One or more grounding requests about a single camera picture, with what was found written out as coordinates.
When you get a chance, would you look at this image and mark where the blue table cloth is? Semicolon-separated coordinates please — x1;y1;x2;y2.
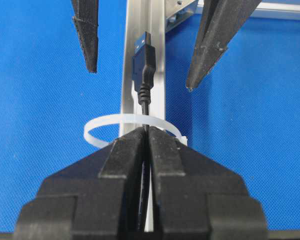
0;0;300;232

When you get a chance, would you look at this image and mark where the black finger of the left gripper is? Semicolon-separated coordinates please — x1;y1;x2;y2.
71;0;99;73
185;0;261;91

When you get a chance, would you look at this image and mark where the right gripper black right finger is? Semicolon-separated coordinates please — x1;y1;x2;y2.
148;126;268;240

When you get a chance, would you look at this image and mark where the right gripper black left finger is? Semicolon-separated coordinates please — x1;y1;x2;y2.
13;127;146;240

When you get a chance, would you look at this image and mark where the aluminium extrusion frame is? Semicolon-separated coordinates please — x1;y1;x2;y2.
118;0;300;141

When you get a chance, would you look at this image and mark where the white zip tie loop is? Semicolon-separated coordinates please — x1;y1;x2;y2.
83;113;188;149

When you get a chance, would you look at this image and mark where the black USB cable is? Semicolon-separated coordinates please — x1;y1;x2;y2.
131;31;156;233

